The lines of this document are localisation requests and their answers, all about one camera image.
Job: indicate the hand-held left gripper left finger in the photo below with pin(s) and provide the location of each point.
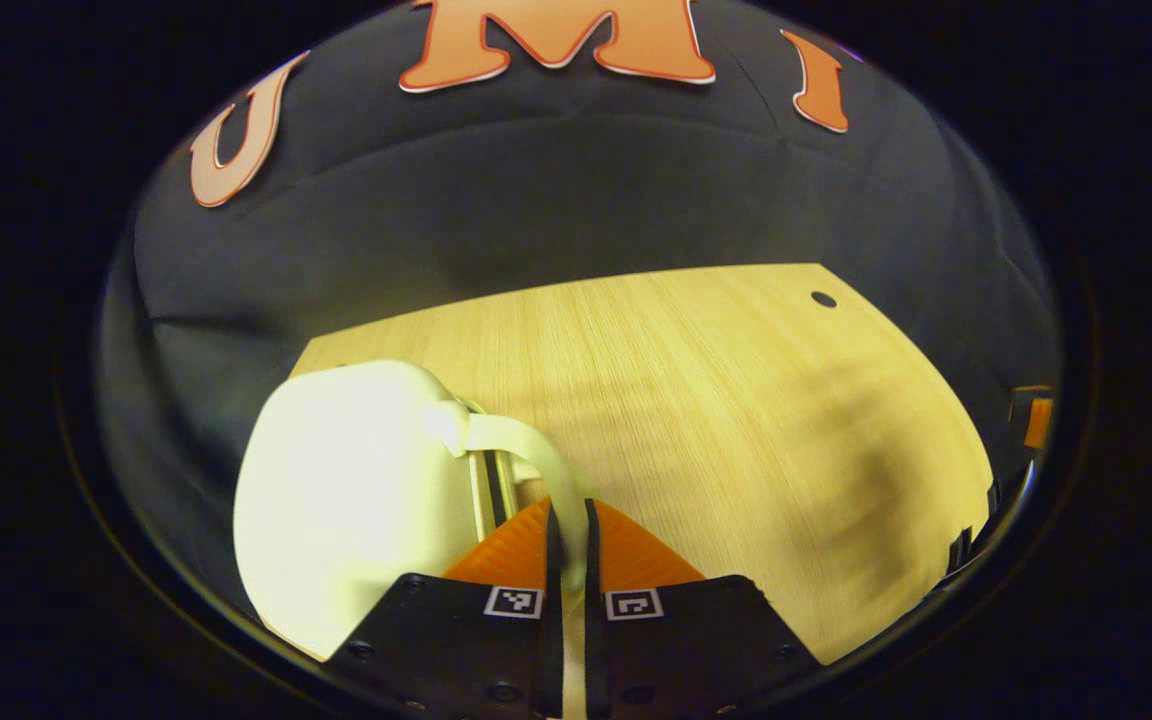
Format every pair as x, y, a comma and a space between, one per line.
552, 560

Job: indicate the cream suitcase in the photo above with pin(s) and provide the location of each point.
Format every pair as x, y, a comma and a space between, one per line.
356, 500

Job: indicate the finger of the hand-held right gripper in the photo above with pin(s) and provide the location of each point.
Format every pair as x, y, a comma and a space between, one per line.
1036, 420

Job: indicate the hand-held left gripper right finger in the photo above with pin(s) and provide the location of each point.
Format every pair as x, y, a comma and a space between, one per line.
592, 560

